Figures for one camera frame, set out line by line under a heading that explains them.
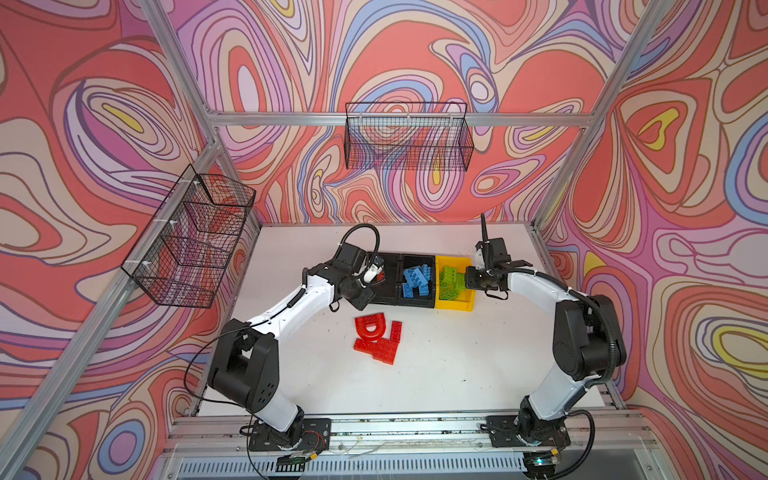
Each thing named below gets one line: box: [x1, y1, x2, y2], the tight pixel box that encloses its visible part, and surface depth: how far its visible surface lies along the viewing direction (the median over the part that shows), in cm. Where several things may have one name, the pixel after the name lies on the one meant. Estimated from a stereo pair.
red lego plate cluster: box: [353, 338, 399, 365], surface depth 88 cm
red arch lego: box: [354, 312, 386, 340], surface depth 93 cm
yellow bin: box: [435, 255, 475, 312], surface depth 96 cm
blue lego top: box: [402, 264, 432, 298], surface depth 100 cm
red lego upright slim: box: [390, 320, 402, 343], surface depth 92 cm
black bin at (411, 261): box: [399, 253, 436, 309], surface depth 100 cm
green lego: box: [439, 266, 466, 300], surface depth 100 cm
